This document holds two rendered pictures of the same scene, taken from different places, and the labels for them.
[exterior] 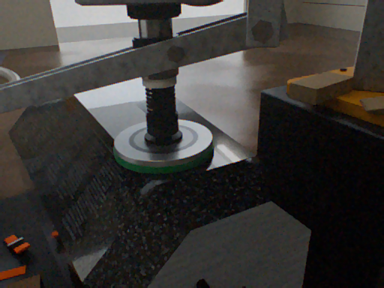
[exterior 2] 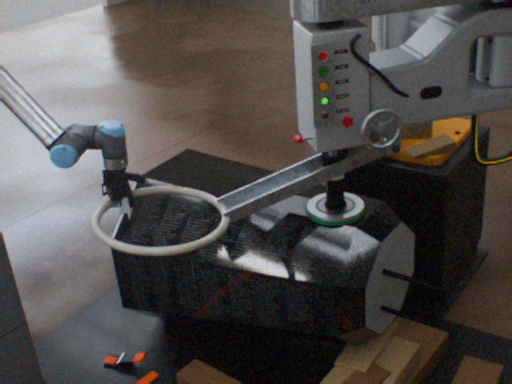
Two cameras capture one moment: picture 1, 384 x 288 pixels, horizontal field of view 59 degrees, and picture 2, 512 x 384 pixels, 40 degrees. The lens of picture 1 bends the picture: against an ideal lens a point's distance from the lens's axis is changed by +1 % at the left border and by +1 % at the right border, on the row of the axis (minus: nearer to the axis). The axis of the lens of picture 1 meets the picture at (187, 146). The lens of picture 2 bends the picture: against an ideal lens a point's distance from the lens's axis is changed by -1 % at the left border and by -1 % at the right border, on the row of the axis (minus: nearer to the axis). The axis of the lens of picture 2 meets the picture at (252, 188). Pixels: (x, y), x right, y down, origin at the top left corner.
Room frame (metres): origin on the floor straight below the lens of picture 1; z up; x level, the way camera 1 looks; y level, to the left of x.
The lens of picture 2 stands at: (-1.31, 1.36, 2.12)
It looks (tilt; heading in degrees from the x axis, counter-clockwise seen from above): 27 degrees down; 334
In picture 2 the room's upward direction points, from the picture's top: 5 degrees counter-clockwise
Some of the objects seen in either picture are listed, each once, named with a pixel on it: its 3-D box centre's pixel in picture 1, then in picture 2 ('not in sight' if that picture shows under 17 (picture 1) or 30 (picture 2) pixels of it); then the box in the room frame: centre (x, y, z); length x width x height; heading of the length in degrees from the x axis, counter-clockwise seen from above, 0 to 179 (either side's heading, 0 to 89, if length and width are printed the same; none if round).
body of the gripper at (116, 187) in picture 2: not in sight; (116, 182); (1.04, 0.76, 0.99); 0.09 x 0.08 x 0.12; 105
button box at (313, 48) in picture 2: not in sight; (322, 84); (0.57, 0.15, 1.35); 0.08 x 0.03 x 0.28; 75
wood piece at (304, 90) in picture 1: (321, 87); not in sight; (1.06, -0.44, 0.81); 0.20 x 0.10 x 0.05; 126
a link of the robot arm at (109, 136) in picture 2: not in sight; (112, 139); (1.04, 0.75, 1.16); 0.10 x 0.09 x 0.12; 54
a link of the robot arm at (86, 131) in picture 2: not in sight; (81, 138); (1.10, 0.84, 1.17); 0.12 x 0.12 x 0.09; 54
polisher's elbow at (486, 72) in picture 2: not in sight; (503, 53); (0.49, -0.58, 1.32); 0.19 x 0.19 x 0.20
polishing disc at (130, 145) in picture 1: (163, 139); (335, 206); (0.66, 0.05, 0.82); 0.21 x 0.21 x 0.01
